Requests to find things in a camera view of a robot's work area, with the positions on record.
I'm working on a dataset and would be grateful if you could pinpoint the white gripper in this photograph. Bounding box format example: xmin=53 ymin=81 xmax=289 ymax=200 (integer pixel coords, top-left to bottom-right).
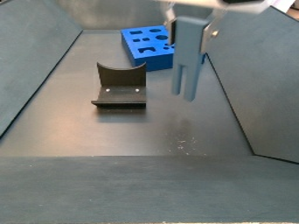
xmin=157 ymin=0 xmax=269 ymax=53

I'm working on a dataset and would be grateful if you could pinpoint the blue shape-hole board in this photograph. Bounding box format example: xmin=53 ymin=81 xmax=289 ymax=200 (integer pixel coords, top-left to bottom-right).
xmin=120 ymin=25 xmax=173 ymax=72

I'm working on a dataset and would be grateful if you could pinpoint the black curved holder stand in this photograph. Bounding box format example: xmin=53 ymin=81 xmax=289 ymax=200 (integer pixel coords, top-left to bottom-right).
xmin=90 ymin=64 xmax=147 ymax=108

